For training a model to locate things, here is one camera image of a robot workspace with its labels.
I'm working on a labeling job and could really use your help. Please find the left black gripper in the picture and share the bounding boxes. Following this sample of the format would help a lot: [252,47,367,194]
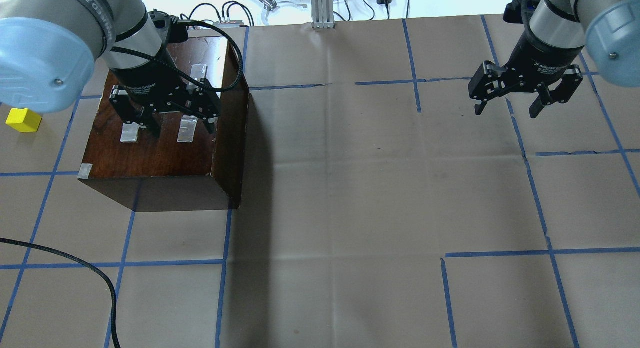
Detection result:
[109,48,222,139]

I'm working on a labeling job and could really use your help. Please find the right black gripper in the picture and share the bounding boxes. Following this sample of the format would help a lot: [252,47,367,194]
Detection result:
[468,32,585,119]

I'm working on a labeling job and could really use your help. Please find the yellow block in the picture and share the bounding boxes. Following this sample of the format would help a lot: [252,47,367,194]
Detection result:
[5,108,42,133]

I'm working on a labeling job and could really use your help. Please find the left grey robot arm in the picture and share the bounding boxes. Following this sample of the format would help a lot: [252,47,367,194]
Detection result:
[0,0,221,137]

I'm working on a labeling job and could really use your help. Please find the dark wooden drawer cabinet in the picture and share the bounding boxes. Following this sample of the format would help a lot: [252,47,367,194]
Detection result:
[78,36,250,212]

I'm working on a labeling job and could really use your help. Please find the grey cable junction box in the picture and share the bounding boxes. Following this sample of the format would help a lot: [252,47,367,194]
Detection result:
[213,20,247,29]

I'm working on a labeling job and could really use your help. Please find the black braided cable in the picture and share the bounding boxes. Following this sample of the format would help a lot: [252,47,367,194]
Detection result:
[0,237,122,348]

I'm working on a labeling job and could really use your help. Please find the aluminium profile post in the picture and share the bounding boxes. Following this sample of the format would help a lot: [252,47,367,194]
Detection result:
[311,0,335,30]

